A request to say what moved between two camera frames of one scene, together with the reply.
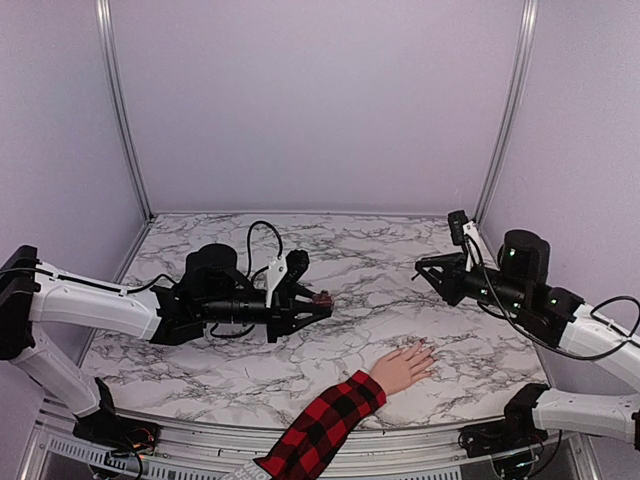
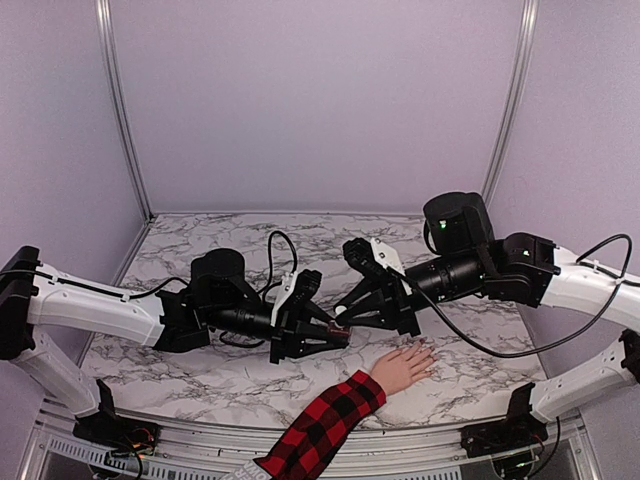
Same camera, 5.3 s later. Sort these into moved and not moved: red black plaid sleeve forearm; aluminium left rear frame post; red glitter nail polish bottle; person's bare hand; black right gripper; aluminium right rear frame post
Moved: black right gripper; red glitter nail polish bottle
Not moved: aluminium right rear frame post; red black plaid sleeve forearm; aluminium left rear frame post; person's bare hand
